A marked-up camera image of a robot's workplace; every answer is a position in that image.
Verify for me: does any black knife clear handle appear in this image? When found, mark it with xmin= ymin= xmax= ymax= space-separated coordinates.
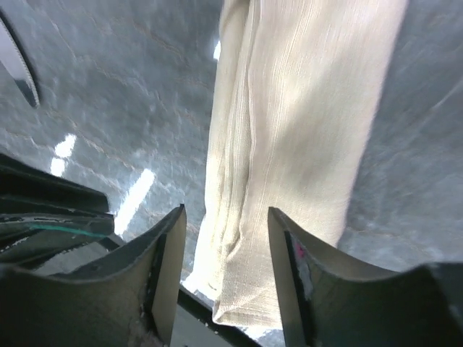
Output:
xmin=1 ymin=11 xmax=40 ymax=108

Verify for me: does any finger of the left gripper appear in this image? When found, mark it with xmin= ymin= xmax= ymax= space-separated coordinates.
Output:
xmin=1 ymin=213 xmax=114 ymax=267
xmin=1 ymin=154 xmax=110 ymax=216

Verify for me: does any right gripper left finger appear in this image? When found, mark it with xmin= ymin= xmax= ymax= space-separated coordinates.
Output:
xmin=54 ymin=205 xmax=186 ymax=346

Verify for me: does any beige cloth napkin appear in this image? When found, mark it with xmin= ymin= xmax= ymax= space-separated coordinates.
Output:
xmin=187 ymin=1 xmax=407 ymax=328

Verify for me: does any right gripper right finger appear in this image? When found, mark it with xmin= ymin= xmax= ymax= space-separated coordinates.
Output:
xmin=268 ymin=207 xmax=405 ymax=346

